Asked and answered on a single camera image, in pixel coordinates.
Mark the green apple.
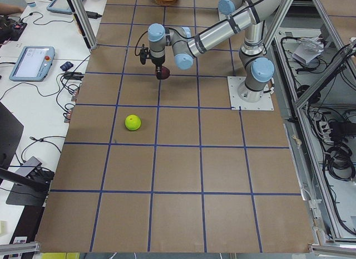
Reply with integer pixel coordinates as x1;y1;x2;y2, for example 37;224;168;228
125;114;141;131

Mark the blue teach pendant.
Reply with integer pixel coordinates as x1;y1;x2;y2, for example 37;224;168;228
46;0;72;14
9;46;55;82

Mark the aluminium frame post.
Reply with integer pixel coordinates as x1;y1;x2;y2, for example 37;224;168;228
67;0;97;50

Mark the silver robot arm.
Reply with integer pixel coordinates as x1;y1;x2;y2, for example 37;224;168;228
138;0;282;102

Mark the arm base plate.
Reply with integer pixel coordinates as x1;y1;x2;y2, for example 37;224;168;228
227;76;275;111

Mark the black monitor stand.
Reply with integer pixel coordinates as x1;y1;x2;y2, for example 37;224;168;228
1;104;55;207

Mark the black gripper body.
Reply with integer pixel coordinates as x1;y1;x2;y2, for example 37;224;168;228
151;57;165;75

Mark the dark red apple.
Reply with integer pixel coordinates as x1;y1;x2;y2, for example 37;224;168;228
155;65;170;80

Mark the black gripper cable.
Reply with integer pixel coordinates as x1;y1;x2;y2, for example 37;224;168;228
135;30;152;65

